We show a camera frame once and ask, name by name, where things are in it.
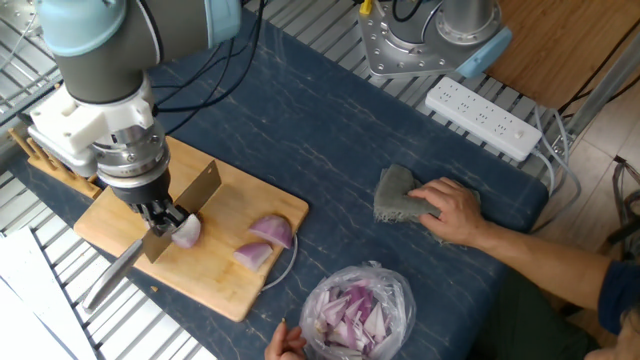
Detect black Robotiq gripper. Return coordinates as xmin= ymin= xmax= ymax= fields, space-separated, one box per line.
xmin=109 ymin=169 xmax=190 ymax=237

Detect red onion piece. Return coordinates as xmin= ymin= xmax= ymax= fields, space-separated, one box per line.
xmin=171 ymin=213 xmax=202 ymax=250
xmin=248 ymin=214 xmax=294 ymax=250
xmin=233 ymin=242 xmax=274 ymax=272

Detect steel cleaver knife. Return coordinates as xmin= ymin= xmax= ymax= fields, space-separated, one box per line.
xmin=82 ymin=159 xmax=223 ymax=315

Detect grey green cloth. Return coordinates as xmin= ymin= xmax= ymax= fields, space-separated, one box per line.
xmin=372 ymin=163 xmax=481 ymax=226

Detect person right forearm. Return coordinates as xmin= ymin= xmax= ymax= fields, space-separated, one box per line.
xmin=474 ymin=222 xmax=612 ymax=311

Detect person left hand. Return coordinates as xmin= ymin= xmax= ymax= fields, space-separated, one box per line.
xmin=263 ymin=318 xmax=308 ymax=360

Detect person right hand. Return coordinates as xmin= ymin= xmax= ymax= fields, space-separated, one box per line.
xmin=407 ymin=177 xmax=487 ymax=249

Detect wooden cutting board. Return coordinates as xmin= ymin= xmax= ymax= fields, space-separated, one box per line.
xmin=73 ymin=134 xmax=310 ymax=324

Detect wooden peg knife rack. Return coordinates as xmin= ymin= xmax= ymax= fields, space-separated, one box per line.
xmin=7 ymin=127 xmax=104 ymax=200

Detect grey board hanging loop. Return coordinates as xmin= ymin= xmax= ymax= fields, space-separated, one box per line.
xmin=260 ymin=233 xmax=300 ymax=293

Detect white printed paper sheet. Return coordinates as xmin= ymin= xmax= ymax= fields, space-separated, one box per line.
xmin=0 ymin=227 xmax=96 ymax=360

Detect dark blue marbled mat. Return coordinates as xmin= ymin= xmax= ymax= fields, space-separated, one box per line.
xmin=7 ymin=9 xmax=551 ymax=360

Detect plastic bag of chopped onion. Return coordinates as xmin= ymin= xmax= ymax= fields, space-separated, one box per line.
xmin=298 ymin=260 xmax=417 ymax=360

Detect silver perforated metal plate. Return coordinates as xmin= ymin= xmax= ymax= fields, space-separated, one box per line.
xmin=0 ymin=0 xmax=41 ymax=39

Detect white power strip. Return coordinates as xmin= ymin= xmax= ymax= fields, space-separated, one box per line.
xmin=424 ymin=75 xmax=544 ymax=163

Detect dark green trousers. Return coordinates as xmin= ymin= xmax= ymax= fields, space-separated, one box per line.
xmin=469 ymin=267 xmax=601 ymax=360

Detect brown wooden panel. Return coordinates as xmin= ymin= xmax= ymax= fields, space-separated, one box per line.
xmin=484 ymin=0 xmax=640 ymax=111

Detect dark blue shirt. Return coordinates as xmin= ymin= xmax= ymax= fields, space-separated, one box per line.
xmin=597 ymin=259 xmax=640 ymax=336

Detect silver wrist coupling ring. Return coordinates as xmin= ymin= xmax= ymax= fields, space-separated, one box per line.
xmin=92 ymin=122 xmax=171 ymax=190

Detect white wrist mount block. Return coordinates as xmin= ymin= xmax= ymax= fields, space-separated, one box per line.
xmin=27 ymin=74 xmax=156 ymax=179

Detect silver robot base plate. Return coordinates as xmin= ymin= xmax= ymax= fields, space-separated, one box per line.
xmin=357 ymin=0 xmax=464 ymax=79

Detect white power strip cord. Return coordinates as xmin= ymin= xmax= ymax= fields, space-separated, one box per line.
xmin=529 ymin=104 xmax=584 ymax=236

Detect aluminium frame profile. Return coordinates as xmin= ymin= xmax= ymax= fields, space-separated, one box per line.
xmin=564 ymin=44 xmax=640 ymax=136

